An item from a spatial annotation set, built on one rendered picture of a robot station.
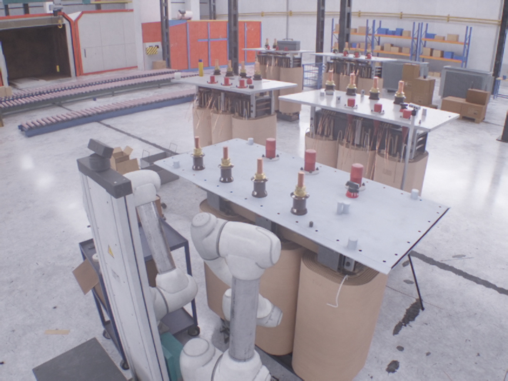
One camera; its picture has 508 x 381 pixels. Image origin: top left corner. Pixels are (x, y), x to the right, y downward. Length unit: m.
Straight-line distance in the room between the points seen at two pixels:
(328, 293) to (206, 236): 0.84
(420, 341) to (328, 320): 1.34
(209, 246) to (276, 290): 1.00
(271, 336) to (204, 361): 0.98
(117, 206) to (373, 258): 0.99
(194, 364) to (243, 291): 0.43
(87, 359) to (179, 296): 0.55
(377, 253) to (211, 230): 0.70
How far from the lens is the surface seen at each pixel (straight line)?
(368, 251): 1.56
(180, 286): 1.96
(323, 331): 2.08
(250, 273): 1.25
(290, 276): 2.14
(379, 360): 2.97
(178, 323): 2.97
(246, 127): 4.40
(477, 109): 11.34
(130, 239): 1.23
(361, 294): 1.89
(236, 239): 1.22
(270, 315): 1.69
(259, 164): 1.88
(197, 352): 1.57
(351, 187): 1.98
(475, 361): 3.24
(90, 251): 2.57
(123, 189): 1.15
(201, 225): 1.25
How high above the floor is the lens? 2.21
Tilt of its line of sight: 25 degrees down
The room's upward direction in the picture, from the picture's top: straight up
